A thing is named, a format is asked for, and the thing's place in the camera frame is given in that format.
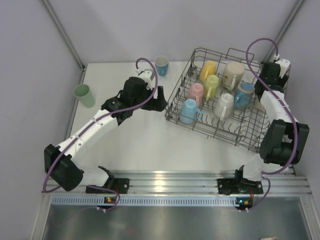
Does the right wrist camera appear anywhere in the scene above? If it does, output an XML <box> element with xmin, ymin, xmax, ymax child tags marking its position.
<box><xmin>273</xmin><ymin>54</ymin><xmax>291</xmax><ymax>78</ymax></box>

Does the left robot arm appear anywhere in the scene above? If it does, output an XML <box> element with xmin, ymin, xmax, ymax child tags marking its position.
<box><xmin>44</xmin><ymin>76</ymin><xmax>167</xmax><ymax>193</ymax></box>

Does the yellow mug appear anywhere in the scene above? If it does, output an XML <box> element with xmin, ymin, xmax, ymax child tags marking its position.
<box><xmin>199</xmin><ymin>60</ymin><xmax>217</xmax><ymax>83</ymax></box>

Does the pale yellow-green mug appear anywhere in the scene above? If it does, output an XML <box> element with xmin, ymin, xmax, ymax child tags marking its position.
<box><xmin>203</xmin><ymin>75</ymin><xmax>220</xmax><ymax>101</ymax></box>

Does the beige tumbler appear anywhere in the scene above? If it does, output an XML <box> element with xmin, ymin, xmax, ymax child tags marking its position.
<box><xmin>254</xmin><ymin>98</ymin><xmax>266</xmax><ymax>112</ymax></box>

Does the green tumbler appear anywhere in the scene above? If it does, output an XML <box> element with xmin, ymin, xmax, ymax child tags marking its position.
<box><xmin>73</xmin><ymin>84</ymin><xmax>96</xmax><ymax>108</ymax></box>

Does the pink mug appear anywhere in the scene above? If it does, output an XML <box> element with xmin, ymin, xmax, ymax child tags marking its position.
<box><xmin>187</xmin><ymin>83</ymin><xmax>204</xmax><ymax>107</ymax></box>

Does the floral cream mug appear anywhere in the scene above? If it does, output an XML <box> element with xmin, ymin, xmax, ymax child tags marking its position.
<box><xmin>221</xmin><ymin>61</ymin><xmax>245</xmax><ymax>91</ymax></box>

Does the dark blue mug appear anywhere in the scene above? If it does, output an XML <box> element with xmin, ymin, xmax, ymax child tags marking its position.
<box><xmin>154</xmin><ymin>55</ymin><xmax>169</xmax><ymax>77</ymax></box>

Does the white mug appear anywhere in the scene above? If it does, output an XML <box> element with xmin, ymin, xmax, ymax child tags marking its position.
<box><xmin>214</xmin><ymin>93</ymin><xmax>234</xmax><ymax>121</ymax></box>

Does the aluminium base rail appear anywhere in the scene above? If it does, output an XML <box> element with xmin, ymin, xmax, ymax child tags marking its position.
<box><xmin>42</xmin><ymin>169</ymin><xmax>311</xmax><ymax>196</ymax></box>

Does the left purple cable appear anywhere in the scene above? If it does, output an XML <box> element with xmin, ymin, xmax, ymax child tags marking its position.
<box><xmin>41</xmin><ymin>57</ymin><xmax>159</xmax><ymax>193</ymax></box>

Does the blue butterfly mug orange inside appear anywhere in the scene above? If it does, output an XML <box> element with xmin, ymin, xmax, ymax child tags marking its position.
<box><xmin>233</xmin><ymin>82</ymin><xmax>255</xmax><ymax>110</ymax></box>

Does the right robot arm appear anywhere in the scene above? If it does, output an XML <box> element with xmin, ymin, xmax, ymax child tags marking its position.
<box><xmin>217</xmin><ymin>59</ymin><xmax>310</xmax><ymax>195</ymax></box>

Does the grey wire dish rack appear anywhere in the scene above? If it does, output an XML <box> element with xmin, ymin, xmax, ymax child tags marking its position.
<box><xmin>164</xmin><ymin>47</ymin><xmax>292</xmax><ymax>153</ymax></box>

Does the perforated cable tray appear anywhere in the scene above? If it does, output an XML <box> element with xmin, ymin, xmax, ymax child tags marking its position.
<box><xmin>51</xmin><ymin>195</ymin><xmax>252</xmax><ymax>207</ymax></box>

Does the light blue mug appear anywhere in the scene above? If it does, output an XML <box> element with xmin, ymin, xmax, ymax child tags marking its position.
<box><xmin>179</xmin><ymin>99</ymin><xmax>203</xmax><ymax>124</ymax></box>

